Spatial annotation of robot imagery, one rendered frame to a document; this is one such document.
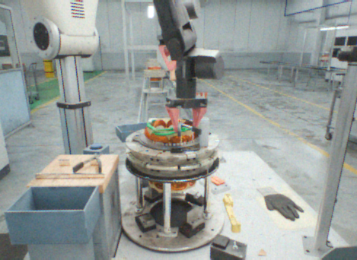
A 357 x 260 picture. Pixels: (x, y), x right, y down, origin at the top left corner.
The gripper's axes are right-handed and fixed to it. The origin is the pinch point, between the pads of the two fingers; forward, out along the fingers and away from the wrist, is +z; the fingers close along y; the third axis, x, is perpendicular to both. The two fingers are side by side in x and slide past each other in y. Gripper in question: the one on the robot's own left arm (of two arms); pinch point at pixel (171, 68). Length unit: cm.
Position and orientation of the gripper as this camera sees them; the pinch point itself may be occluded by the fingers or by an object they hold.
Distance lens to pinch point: 86.7
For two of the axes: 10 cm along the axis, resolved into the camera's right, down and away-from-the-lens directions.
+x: -9.8, 0.5, 1.8
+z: 0.4, 10.0, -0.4
